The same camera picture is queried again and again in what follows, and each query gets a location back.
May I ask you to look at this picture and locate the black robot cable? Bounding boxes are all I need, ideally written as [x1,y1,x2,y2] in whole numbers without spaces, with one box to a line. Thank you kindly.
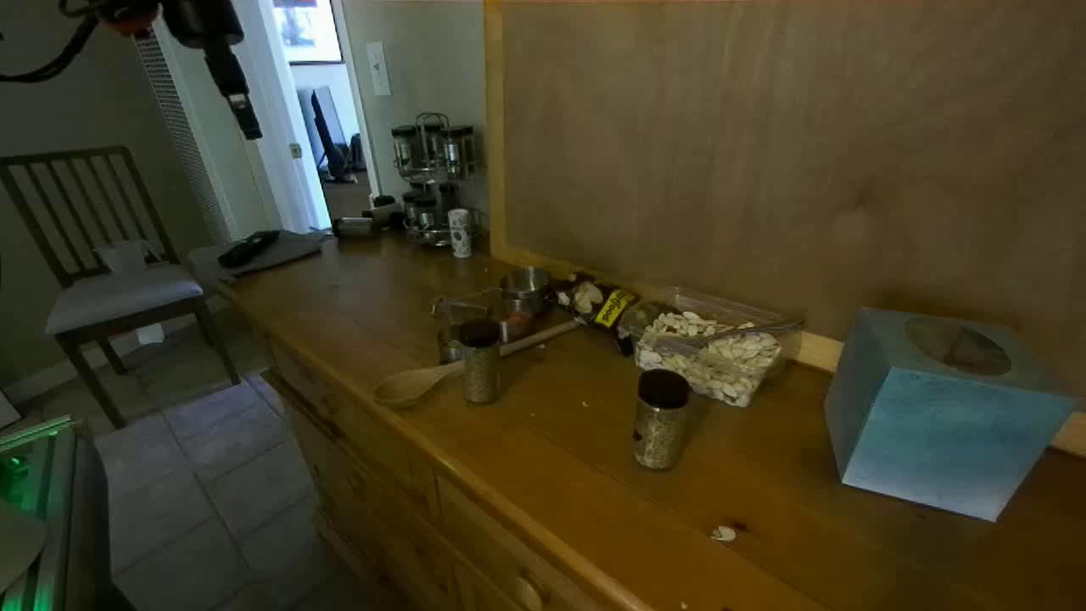
[0,0,115,86]

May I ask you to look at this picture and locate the dark label bottle lying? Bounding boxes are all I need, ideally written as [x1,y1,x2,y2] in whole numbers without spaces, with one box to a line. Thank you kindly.
[558,275,643,357]

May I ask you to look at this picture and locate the blue tissue box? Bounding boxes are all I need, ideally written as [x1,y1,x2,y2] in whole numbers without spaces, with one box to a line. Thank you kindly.
[826,307,1075,522]

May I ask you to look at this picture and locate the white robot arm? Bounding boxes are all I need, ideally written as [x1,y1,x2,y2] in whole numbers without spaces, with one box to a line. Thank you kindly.
[57,0,262,138]

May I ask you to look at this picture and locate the spice jar near front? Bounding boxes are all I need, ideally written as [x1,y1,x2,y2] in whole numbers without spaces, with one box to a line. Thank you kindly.
[633,371,690,473]

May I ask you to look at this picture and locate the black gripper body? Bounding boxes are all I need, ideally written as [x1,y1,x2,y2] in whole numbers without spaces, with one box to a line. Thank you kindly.
[205,36,262,138]

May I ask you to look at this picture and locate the black remote control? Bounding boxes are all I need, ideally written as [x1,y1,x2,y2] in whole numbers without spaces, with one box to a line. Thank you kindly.
[219,232,282,268]

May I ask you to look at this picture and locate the large wooden board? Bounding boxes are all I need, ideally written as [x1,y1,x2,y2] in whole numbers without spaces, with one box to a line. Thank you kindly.
[483,0,1086,462]

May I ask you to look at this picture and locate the white small shaker bottle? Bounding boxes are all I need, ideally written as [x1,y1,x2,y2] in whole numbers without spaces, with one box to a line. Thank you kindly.
[447,208,471,260]

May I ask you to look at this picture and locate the wooden spoon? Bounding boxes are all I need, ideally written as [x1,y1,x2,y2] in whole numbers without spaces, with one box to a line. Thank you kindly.
[374,320,579,406]

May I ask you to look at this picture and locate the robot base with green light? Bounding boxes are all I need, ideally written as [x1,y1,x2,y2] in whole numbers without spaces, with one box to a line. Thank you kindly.
[0,417,113,611]

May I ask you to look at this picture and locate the grey cushioned chair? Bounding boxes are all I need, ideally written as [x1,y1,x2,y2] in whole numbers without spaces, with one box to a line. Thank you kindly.
[0,146,239,429]

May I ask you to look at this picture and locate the wooden dresser with drawers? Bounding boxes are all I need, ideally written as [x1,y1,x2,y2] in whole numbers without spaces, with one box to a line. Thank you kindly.
[223,240,1086,611]

